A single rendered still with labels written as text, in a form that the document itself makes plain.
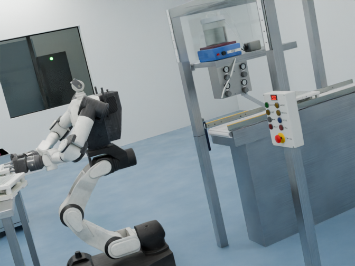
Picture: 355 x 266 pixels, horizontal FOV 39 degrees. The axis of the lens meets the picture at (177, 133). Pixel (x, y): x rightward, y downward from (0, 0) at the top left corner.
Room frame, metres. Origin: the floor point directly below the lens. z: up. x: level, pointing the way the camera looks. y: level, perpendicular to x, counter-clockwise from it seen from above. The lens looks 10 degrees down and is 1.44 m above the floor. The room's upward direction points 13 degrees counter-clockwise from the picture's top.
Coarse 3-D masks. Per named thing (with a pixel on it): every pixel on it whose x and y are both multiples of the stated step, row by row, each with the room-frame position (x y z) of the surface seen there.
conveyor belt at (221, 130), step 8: (344, 88) 3.67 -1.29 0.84; (312, 96) 3.63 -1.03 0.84; (320, 96) 3.56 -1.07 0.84; (312, 104) 3.31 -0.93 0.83; (264, 112) 3.40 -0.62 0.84; (240, 120) 3.30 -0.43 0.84; (264, 120) 3.15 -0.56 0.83; (216, 128) 3.21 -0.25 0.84; (224, 128) 3.15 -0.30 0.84; (240, 128) 3.07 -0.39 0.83; (224, 136) 3.08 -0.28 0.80
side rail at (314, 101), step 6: (342, 90) 3.40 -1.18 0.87; (348, 90) 3.42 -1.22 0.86; (354, 90) 3.45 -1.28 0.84; (324, 96) 3.33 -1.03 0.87; (330, 96) 3.36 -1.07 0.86; (336, 96) 3.38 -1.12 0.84; (306, 102) 3.27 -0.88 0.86; (312, 102) 3.29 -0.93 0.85; (246, 120) 3.07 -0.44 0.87; (252, 120) 3.09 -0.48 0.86; (258, 120) 3.11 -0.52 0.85; (228, 126) 3.01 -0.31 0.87; (234, 126) 3.03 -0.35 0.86; (240, 126) 3.05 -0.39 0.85
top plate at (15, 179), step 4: (16, 176) 2.51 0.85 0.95; (20, 176) 2.51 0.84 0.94; (8, 180) 2.45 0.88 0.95; (12, 180) 2.43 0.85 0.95; (16, 180) 2.45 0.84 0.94; (4, 184) 2.38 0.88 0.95; (8, 184) 2.36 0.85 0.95; (12, 184) 2.39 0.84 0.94; (0, 188) 2.35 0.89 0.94; (4, 188) 2.35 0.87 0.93; (8, 188) 2.35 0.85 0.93
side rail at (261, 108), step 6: (336, 84) 3.74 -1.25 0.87; (342, 84) 3.76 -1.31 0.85; (318, 90) 3.66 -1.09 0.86; (324, 90) 3.69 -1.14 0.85; (258, 108) 3.44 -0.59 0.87; (264, 108) 3.46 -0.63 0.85; (240, 114) 3.38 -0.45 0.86; (246, 114) 3.40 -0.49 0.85; (252, 114) 3.42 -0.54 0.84; (222, 120) 3.32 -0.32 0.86; (228, 120) 3.33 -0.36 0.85; (210, 126) 3.27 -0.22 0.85
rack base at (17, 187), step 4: (16, 184) 2.54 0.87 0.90; (20, 184) 2.52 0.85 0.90; (24, 184) 2.54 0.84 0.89; (12, 188) 2.46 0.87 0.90; (16, 188) 2.44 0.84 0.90; (20, 188) 2.47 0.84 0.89; (12, 192) 2.38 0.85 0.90; (16, 192) 2.41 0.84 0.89; (0, 196) 2.35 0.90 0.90; (4, 196) 2.35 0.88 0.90; (8, 196) 2.35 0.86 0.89; (12, 196) 2.35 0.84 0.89; (0, 200) 2.35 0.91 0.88; (4, 200) 2.35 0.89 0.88
